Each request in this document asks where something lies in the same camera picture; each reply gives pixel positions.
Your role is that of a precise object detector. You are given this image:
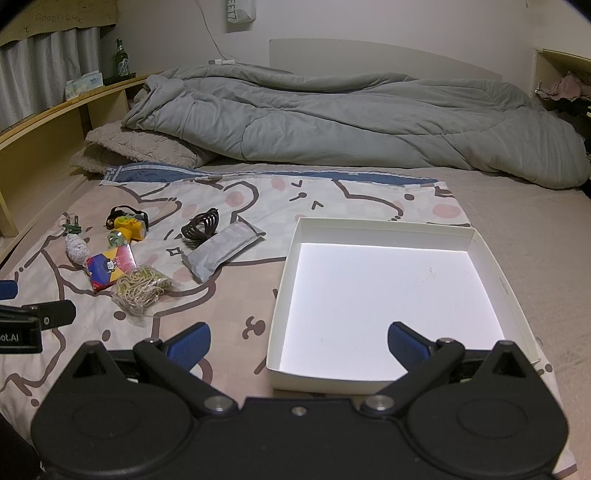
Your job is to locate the white cardboard box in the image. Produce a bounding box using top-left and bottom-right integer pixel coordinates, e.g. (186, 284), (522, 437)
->
(266, 217), (541, 396)

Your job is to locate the clear bag of rubber bands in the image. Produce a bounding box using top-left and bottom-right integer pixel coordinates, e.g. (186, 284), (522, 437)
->
(111, 265), (184, 319)

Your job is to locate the wooden bedside shelf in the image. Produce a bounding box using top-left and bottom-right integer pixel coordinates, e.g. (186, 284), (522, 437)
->
(0, 73), (151, 241)

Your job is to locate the beige fleece pillow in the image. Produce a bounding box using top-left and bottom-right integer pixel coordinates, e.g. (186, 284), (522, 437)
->
(69, 122), (218, 176)

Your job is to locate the white fluffy puff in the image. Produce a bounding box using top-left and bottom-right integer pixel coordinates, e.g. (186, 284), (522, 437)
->
(65, 233), (91, 267)

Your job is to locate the white cable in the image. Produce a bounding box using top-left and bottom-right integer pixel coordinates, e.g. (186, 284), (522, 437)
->
(194, 0), (236, 63)

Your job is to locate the cream open cabinet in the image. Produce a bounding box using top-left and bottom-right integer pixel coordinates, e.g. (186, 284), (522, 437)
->
(534, 46), (591, 114)

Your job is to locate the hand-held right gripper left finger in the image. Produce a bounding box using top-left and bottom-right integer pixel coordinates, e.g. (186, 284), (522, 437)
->
(69, 322), (238, 418)

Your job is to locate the grey duvet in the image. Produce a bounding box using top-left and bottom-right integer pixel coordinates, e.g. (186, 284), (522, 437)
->
(121, 65), (591, 190)

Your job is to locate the bear printed blanket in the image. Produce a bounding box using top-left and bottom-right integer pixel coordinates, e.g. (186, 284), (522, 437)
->
(0, 161), (578, 480)

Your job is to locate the black hair claw clip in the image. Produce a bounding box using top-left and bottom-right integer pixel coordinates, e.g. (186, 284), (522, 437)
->
(181, 208), (221, 241)

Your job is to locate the grey curtain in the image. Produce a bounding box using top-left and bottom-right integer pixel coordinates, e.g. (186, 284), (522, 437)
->
(0, 25), (103, 132)

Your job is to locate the pink clothes pile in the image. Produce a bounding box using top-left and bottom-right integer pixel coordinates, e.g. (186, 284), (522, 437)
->
(538, 71), (591, 103)

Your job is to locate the green glass bottle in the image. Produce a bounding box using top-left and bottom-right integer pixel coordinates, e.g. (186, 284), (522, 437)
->
(114, 38), (129, 78)

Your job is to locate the brown cardboard sign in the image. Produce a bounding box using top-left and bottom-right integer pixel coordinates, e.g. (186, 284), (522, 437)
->
(0, 0), (119, 47)

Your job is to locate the red and blue card box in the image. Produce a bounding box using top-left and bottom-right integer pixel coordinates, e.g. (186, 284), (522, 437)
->
(85, 246), (137, 292)

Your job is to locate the grey soft pouch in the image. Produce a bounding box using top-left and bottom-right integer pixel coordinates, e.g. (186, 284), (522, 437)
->
(182, 220), (267, 283)

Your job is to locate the tissue pack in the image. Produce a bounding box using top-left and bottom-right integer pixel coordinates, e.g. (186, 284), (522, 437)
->
(65, 71), (105, 100)

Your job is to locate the yellow headlamp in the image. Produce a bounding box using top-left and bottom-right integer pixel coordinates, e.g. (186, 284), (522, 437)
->
(105, 205), (151, 245)

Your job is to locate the white hanging pouch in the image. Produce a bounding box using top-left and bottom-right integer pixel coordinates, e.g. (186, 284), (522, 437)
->
(225, 0), (257, 33)

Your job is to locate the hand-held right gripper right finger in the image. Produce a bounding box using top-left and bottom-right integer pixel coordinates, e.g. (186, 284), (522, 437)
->
(362, 322), (541, 418)

